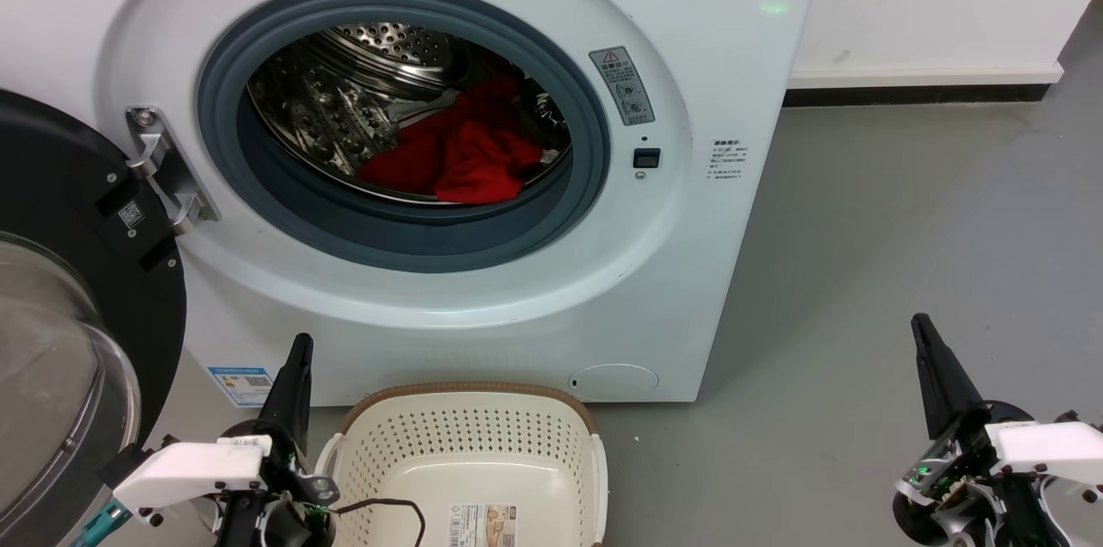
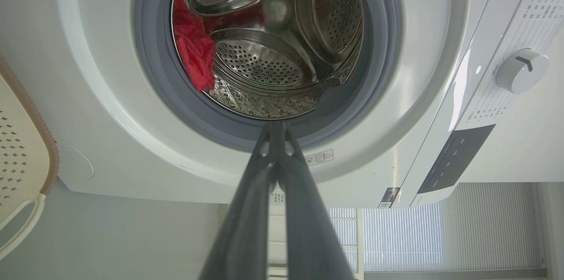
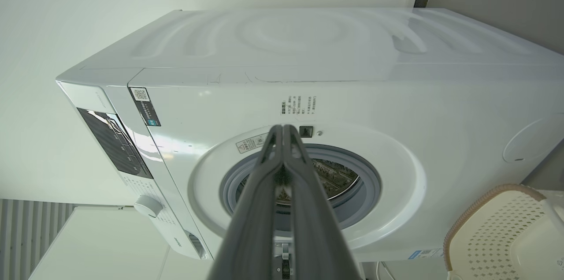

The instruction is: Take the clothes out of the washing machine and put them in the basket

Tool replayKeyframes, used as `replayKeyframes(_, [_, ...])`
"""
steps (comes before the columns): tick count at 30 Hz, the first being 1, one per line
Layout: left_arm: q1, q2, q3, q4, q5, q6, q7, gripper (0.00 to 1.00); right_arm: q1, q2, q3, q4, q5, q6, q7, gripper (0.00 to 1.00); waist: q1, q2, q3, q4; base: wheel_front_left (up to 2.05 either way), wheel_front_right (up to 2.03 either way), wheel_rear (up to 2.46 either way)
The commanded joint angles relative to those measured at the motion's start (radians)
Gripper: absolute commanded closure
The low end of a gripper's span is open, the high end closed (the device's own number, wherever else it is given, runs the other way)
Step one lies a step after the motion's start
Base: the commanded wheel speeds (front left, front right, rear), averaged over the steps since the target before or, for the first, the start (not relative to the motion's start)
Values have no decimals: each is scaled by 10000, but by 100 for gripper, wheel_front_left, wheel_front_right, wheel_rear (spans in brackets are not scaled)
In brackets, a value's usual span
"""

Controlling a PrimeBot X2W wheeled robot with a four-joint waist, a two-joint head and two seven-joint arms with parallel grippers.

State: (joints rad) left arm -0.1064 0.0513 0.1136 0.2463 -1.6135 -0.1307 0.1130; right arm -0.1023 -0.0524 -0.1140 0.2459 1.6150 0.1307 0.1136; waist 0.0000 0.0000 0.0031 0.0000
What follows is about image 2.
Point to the white front-load washing machine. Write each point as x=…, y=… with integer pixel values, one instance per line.
x=396, y=72

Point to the white window blinds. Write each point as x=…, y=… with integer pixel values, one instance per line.
x=440, y=231

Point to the white control dial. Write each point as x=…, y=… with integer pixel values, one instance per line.
x=522, y=70

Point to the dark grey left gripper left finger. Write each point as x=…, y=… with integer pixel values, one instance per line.
x=246, y=222

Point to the cream perforated laundry basket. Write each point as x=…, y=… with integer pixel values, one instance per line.
x=17, y=147

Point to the red cloth garment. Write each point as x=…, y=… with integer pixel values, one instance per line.
x=194, y=50

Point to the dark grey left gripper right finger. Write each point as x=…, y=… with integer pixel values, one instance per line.
x=308, y=227

